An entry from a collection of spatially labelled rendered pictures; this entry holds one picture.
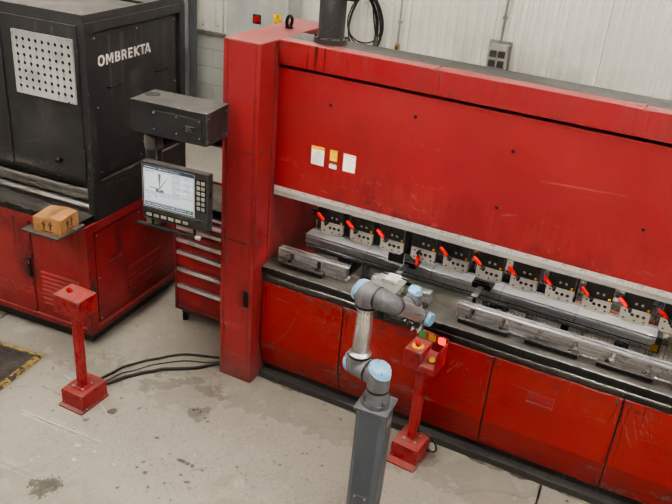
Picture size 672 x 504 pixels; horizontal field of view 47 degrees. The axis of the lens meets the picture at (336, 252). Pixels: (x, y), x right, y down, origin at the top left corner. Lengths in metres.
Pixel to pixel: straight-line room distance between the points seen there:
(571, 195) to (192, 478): 2.63
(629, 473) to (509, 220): 1.58
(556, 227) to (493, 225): 0.34
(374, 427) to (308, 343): 1.22
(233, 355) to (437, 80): 2.35
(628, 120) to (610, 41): 4.27
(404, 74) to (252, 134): 0.97
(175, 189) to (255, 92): 0.72
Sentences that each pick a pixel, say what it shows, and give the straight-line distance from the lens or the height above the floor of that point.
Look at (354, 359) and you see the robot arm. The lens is 3.93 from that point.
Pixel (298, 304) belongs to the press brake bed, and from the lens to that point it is 4.98.
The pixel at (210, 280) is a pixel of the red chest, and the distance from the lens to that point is 5.65.
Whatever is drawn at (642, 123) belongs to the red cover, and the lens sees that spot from 4.01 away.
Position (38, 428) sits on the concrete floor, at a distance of 5.18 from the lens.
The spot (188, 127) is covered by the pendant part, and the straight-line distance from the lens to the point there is 4.42.
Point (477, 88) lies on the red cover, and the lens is 4.14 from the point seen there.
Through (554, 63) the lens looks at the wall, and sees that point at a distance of 8.34.
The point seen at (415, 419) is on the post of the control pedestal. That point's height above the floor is 0.28.
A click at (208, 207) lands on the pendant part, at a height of 1.40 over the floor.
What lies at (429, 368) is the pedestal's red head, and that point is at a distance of 4.48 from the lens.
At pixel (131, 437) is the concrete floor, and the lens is 5.01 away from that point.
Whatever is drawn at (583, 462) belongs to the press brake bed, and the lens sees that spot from 4.82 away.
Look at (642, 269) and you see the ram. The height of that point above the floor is 1.49.
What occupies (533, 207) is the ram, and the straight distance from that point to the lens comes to 4.25.
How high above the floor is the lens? 3.23
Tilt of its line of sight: 27 degrees down
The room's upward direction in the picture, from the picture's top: 5 degrees clockwise
